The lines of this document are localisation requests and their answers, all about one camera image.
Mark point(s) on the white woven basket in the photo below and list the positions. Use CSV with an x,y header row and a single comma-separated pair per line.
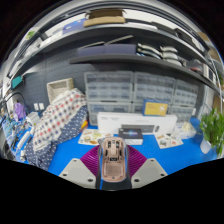
x,y
59,88

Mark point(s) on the red blue checked cloth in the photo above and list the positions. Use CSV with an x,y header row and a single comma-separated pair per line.
x,y
58,116

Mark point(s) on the dark wall shelf unit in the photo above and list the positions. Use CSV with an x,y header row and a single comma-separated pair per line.
x,y
110,50

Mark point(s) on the yellow red tool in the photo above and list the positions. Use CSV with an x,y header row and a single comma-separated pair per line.
x,y
84,124

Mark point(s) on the small white box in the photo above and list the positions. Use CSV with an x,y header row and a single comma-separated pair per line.
x,y
32,118

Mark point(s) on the teal wall holder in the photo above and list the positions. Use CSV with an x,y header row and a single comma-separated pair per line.
x,y
16,82

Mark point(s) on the purple bag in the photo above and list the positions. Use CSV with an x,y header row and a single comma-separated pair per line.
x,y
20,110

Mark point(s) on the transparent pink computer mouse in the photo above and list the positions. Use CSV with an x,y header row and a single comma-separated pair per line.
x,y
112,160

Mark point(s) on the clear plastic tissue pack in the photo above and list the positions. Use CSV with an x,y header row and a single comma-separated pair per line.
x,y
186,130

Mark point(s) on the yellow and blue box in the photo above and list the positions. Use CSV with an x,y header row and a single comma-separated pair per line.
x,y
155,107

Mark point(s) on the navy polka dot cloth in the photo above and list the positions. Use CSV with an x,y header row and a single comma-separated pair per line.
x,y
71,133

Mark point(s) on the colourful printed card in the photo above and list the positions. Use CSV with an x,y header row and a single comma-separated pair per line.
x,y
90,136
168,140

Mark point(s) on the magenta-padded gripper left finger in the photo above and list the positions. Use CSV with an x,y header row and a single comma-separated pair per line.
x,y
88,161

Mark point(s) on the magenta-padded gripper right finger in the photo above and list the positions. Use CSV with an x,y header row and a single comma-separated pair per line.
x,y
136,161

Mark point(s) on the long white keyboard box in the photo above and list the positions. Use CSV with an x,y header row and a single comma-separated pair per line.
x,y
110,121

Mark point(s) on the green potted plant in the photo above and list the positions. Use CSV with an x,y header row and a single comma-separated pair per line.
x,y
211,128

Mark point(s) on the small black box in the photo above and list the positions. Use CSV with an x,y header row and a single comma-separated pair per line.
x,y
130,136

